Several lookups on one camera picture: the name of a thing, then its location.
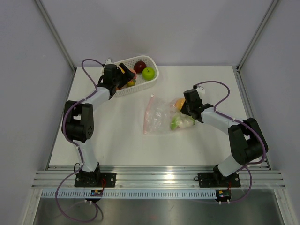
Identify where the fake pink peach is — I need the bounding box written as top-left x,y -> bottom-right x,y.
128,70 -> 137,83

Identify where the fake round orange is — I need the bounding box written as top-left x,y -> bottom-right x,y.
175,97 -> 185,111

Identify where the fake purple fruit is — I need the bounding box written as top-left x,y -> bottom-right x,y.
133,60 -> 147,74

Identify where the fake yellow mango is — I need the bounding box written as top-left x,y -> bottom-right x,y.
127,80 -> 135,87

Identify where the fake green apple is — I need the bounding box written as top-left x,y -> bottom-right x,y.
142,67 -> 155,81

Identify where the clear zip top bag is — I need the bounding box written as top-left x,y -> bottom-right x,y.
143,94 -> 181,135

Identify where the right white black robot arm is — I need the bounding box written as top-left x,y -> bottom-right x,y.
181,89 -> 268,188

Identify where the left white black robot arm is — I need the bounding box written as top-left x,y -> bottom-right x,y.
61,61 -> 135,188

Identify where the white perforated plastic basket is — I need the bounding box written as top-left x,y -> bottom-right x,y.
112,55 -> 159,97

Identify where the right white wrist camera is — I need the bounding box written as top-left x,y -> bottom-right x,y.
193,85 -> 205,95

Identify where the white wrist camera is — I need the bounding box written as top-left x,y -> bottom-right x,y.
193,85 -> 205,95
104,58 -> 113,66

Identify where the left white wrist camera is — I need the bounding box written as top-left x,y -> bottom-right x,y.
104,58 -> 113,66

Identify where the left aluminium frame post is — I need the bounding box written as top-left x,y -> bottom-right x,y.
33,0 -> 76,74

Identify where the aluminium frame post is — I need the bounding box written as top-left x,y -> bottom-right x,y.
33,0 -> 76,74
236,0 -> 281,73

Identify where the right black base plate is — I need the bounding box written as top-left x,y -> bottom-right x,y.
194,172 -> 241,188

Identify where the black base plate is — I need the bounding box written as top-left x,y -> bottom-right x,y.
74,172 -> 117,188
194,172 -> 241,188

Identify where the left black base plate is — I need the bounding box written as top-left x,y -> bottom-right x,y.
74,172 -> 117,188

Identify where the aluminium mounting rail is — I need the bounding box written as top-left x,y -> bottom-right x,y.
32,165 -> 286,189

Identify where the right aluminium frame post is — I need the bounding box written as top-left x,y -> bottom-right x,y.
236,0 -> 281,73

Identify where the white slotted cable duct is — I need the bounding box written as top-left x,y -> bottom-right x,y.
41,189 -> 217,199

